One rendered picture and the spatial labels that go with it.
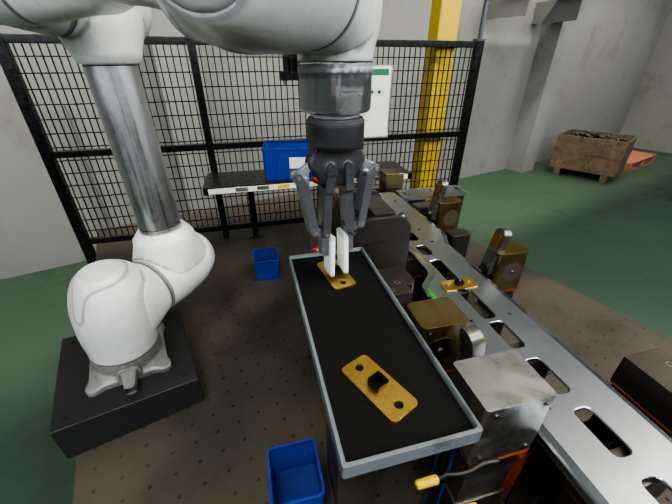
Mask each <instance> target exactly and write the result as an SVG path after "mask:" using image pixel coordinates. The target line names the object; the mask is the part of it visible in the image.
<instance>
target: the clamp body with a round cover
mask: <svg viewBox="0 0 672 504"><path fill-rule="evenodd" d="M406 313H407V315H408V316H409V318H410V319H411V321H412V322H413V324H414V325H415V327H416V328H417V330H418V331H419V333H420V334H421V336H422V338H423V339H424V341H425V342H426V344H427V345H428V347H429V348H430V350H431V351H432V353H433V354H434V356H435V357H436V359H437V360H438V362H439V363H440V365H441V366H442V368H443V369H444V371H445V372H446V374H447V375H448V377H449V376H450V372H451V370H452V366H453V363H454V362H455V361H458V358H459V355H460V329H461V328H464V327H466V326H467V324H468V320H469V319H468V317H467V316H466V315H465V314H464V313H463V311H462V310H461V309H460V308H459V307H458V306H457V305H456V304H455V302H454V301H453V300H452V299H451V298H449V297H439V298H433V299H427V300H421V301H416V302H410V303H408V304H407V309H406Z"/></svg>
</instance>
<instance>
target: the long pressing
mask: <svg viewBox="0 0 672 504"><path fill-rule="evenodd" d="M379 194H380V195H381V197H382V199H383V200H384V201H385V202H386V203H387V204H388V205H389V206H390V207H391V208H392V209H393V210H394V211H395V212H396V215H398V214H399V213H400V212H404V213H405V214H406V217H407V220H408V221H409V223H410V225H411V232H410V234H413V235H414V236H415V237H416V238H417V239H418V240H414V241H411V240H409V248H408V254H409V255H410V256H411V258H412V259H413V260H414V261H415V262H416V263H417V264H418V265H419V267H420V268H421V269H422V270H423V271H424V272H425V273H426V275H427V277H426V279H425V280H424V282H423V283H422V286H421V293H422V295H423V296H424V297H425V299H426V300H427V299H433V298H439V297H449V298H451V299H452V300H453V301H454V302H455V304H456V305H457V306H458V307H459V308H460V309H461V310H462V311H463V313H464V314H465V315H466V316H467V317H468V319H469V320H471V321H473V322H470V321H469V320H468V324H467V326H469V325H472V324H475V325H476V326H477V327H478V328H479V329H480V330H481V332H482V334H483V335H484V336H485V337H486V349H485V354H484V355H487V354H492V353H496V352H501V351H505V350H510V349H514V350H516V351H517V352H518V353H519V354H520V355H521V356H522V357H523V358H524V359H525V360H526V361H531V360H538V361H540V362H541V363H542V364H543V365H544V366H545V367H546V368H547V369H548V370H549V371H550V372H551V373H552V374H553V375H555V376H556V377H557V378H558V379H559V380H560V381H561V382H562V383H563V384H564V385H565V386H566V387H567V389H568V392H567V393H563V394H557V393H556V396H555V398H554V400H553V402H552V404H551V406H550V408H551V410H548V412H547V414H546V416H545V418H544V420H543V422H542V424H541V426H540V428H539V430H538V432H537V433H536V435H535V439H536V440H537V441H538V442H539V444H540V445H541V446H542V447H543V449H544V450H545V451H546V453H547V454H548V455H549V456H550V458H551V459H552V460H553V461H554V463H555V464H556V465H557V467H558V468H559V469H560V470H561V472H562V473H563V474H564V475H565V477H566V478H567V479H568V481H569V482H570V483H571V484H572V486H573V487H574V488H575V489H576V491H577V492H578V493H579V495H580V496H581V497H582V498H583V500H584V501H585V502H586V503H587V504H660V503H659V502H658V501H657V500H656V499H655V498H654V497H653V496H652V495H651V494H650V493H649V492H648V491H647V490H646V489H645V487H644V486H643V483H642V482H643V481H645V480H648V479H651V478H654V479H657V480H659V481H660V482H662V483H663V484H664V485H665V486H666V487H667V488H668V489H669V490H670V491H671V492H672V438H671V437H670V436H669V435H668V434H667V433H665V432H664V431H663V430H662V429H661V428H660V427H659V426H657V425H656V424H655V423H654V422H653V421H652V420H650V419H649V418H648V417H647V416H646V415H645V414H644V413H642V412H641V411H640V410H639V409H638V408H637V407H636V406H634V405H633V404H632V403H631V402H630V401H629V400H627V399H626V398H625V397H624V396H623V395H622V394H621V393H619V392H618V391H617V390H616V389H615V388H614V387H613V386H611V385H610V384H609V383H608V382H607V381H606V380H605V379H603V378H602V377H601V376H600V375H599V374H598V373H596V372H595V371H594V370H593V369H592V368H591V367H590V366H588V365H587V364H586V363H585V362H584V361H583V360H582V359H580V358H579V357H578V356H577V355H576V354H575V353H573V352H572V351H571V350H570V349H569V348H568V347H567V346H565V345H564V344H563V343H562V342H561V341H560V340H559V339H557V338H556V337H555V336H554V335H553V334H552V333H550V332H549V331H548V330H547V329H546V328H545V327H544V326H542V325H541V324H540V323H539V322H538V321H537V320H536V319H534V318H533V317H532V316H531V315H530V314H529V313H528V312H526V311H525V310H524V309H523V308H522V307H521V306H519V305H518V304H517V303H516V302H515V301H514V300H513V299H511V298H510V297H509V296H508V295H507V294H506V293H505V292H503V291H502V290H501V289H500V288H499V287H498V286H496V285H495V284H494V283H493V282H492V281H491V280H490V279H488V278H487V277H486V276H485V275H484V274H483V273H482V272H480V271H479V270H478V269H477V268H476V267H475V266H473V265H472V264H471V263H470V262H469V261H468V260H467V259H465V258H464V257H463V256H462V255H461V254H460V253H459V252H457V251H456V250H455V249H454V248H453V247H452V246H451V245H450V244H449V243H448V239H447V236H446V234H445V233H444V232H443V231H442V230H440V229H439V228H438V227H437V226H436V225H434V224H433V223H432V222H431V221H430V220H428V219H427V218H426V217H425V216H424V215H422V214H421V213H420V212H419V211H418V210H416V209H415V208H414V207H413V206H412V205H410V204H409V203H408V202H407V201H406V200H404V199H403V198H402V197H401V196H400V195H398V194H397V193H394V192H380V193H379ZM418 229H420V230H418ZM431 241H434V242H431ZM420 246H424V247H426V248H427V249H428V250H429V251H430V252H431V253H432V255H423V254H422V253H421V252H420V251H419V250H418V249H417V248H416V247H420ZM432 261H440V262H441V263H442V264H443V265H444V266H445V267H446V268H447V269H448V270H449V271H450V272H451V273H452V274H453V275H454V276H455V277H456V278H457V279H459V278H467V277H469V278H471V279H472V280H473V281H474V282H476V283H477V284H478V287H474V288H468V289H461V290H469V291H470V292H471V293H472V294H473V295H474V296H475V297H476V298H477V299H478V300H479V301H480V302H481V303H482V304H483V305H484V306H485V307H486V308H487V309H488V310H489V311H490V312H491V313H492V314H493V315H494V317H493V318H483V317H482V316H481V315H480V314H479V313H478V312H477V311H476V310H475V309H474V308H473V307H472V306H471V305H470V304H469V303H468V302H467V301H466V300H465V298H464V297H463V296H462V295H461V294H460V293H459V292H458V291H460V290H455V291H446V290H445V289H444V288H443V287H442V286H441V284H440V282H441V281H447V280H446V278H445V277H444V276H443V275H442V274H441V273H440V272H439V271H438V270H437V269H436V268H435V267H434V266H433V265H432V264H431V263H430V262H432ZM508 313H511V314H512V315H509V314H508ZM493 323H502V324H503V325H504V326H505V327H506V328H507V329H508V330H509V331H510V332H511V333H512V334H513V335H514V336H515V337H516V338H517V339H518V340H519V341H520V342H521V343H522V344H523V345H524V346H523V347H520V348H512V347H510V346H509V345H508V344H507V343H506V342H505V341H504V339H503V338H502V337H501V336H500V335H499V334H498V333H497V332H496V331H495V330H494V329H493V328H492V327H491V326H490V324H493ZM582 409H586V410H589V411H590V412H592V413H593V414H594V415H595V416H596V417H597V418H598V419H599V420H600V421H601V422H602V423H603V424H604V425H605V426H606V427H607V428H608V429H609V430H610V431H611V432H612V433H613V434H614V435H615V436H616V437H617V438H618V439H619V440H620V441H621V442H622V443H623V444H624V445H625V446H626V447H627V448H628V450H629V451H630V454H629V455H626V456H623V457H618V456H615V455H614V454H612V453H611V452H610V451H609V450H608V449H607V448H606V447H605V446H604V445H603V444H602V442H601V441H600V440H599V439H598V438H597V437H596V436H595V435H594V434H593V433H592V432H591V431H590V430H589V429H588V428H587V427H586V426H585V425H584V424H583V423H582V421H581V420H580V419H579V418H578V417H577V416H576V415H575V411H578V410H582Z"/></svg>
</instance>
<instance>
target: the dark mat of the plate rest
mask: <svg viewBox="0 0 672 504"><path fill-rule="evenodd" d="M323 261H324V256H316V257H308V258H300V259H292V262H293V266H294V270H295V273H296V277H297V281H298V285H299V288H300V292H301V296H302V300H303V303H304V307H305V311H306V315H307V318H308V322H309V326H310V330H311V333H312V337H313V341H314V345H315V348H316V352H317V356H318V360H319V363H320V367H321V371H322V375H323V379H324V382H325V386H326V390H327V394H328V397H329V401H330V405H331V409H332V412H333V416H334V420H335V424H336V427H337V431H338V435H339V439H340V442H341V446H342V450H343V454H344V457H345V461H346V462H351V461H355V460H359V459H362V458H366V457H370V456H374V455H377V454H381V453H385V452H389V451H392V450H396V449H400V448H403V447H407V446H411V445H415V444H418V443H422V442H426V441H430V440H433V439H437V438H441V437H444V436H448V435H452V434H456V433H459V432H463V431H467V430H471V429H474V427H473V425H472V424H471V422H470V420H469V419H468V417H467V416H466V414H465V413H464V411H463V410H462V408H461V406H460V405H459V403H458V402H457V400H456V399H455V397H454V395H453V394H452V392H451V391H450V389H449V388H448V386H447V385H446V383H445V381H444V380H443V378H442V377H441V375H440V374H439V372H438V371H437V369H436V367H435V366H434V364H433V363H432V361H431V360H430V358H429V357H428V355H427V353H426V352H425V350H424V349H423V347H422V346H421V344H420V343H419V341H418V339H417V338H416V336H415V335H414V333H413V332H412V330H411V329H410V327H409V325H408V324H407V322H406V321H405V319H404V318H403V316H402V314H401V313H400V311H399V310H398V308H397V307H396V305H395V304H394V302H393V300H392V299H391V297H390V296H389V294H388V293H387V291H386V290H385V288H384V286H383V285H382V283H381V282H380V280H379V279H378V277H377V276H376V274H375V272H374V271H373V269H372V268H371V266H370V265H369V263H368V262H367V260H366V258H365V257H364V255H363V254H362V252H361V251H355V252H348V273H349V275H350V276H351V277H352V278H353V279H354V281H355V282H356V285H355V286H353V287H349V288H345V289H342V290H334V289H333V287H332V286H331V285H330V283H329V282H328V280H327V279H326V278H325V276H324V275H323V274H322V272H321V271H320V269H319V268H318V267H317V263H319V262H323ZM361 355H366V356H368V357H369V358H370V359H371V360H373V361H374V362H375V363H376V364H377V365H378V366H379V367H381V368H382V369H383V370H384V371H385V372H386V373H387V374H388V375H390V376H391V377H392V378H393V379H394V380H395V381H396V382H397V383H399V384H400V385H401V386H402V387H403V388H404V389H405V390H407V391H408V392H409V393H410V394H411V395H412V396H413V397H414V398H416V400H417V402H418V403H417V407H416V408H415V409H413V410H412V411H411V412H410V413H409V414H408V415H406V416H405V417H404V418H403V419H402V420H401V421H399V422H398V423H391V422H390V421H389V420H388V419H387V418H386V417H385V416H384V415H383V414H382V413H381V412H380V411H379V410H378V409H377V408H376V407H375V406H374V405H373V404H372V403H371V402H370V401H369V400H368V399H367V398H366V397H365V396H364V395H363V394H362V393H361V392H360V391H359V390H358V389H357V388H356V387H355V386H354V385H353V384H352V383H351V382H350V381H349V380H348V379H347V378H346V376H345V375H344V374H343V373H342V368H343V367H344V366H346V365H347V364H349V363H350V362H352V361H354V360H355V359H357V358H358V357H360V356H361Z"/></svg>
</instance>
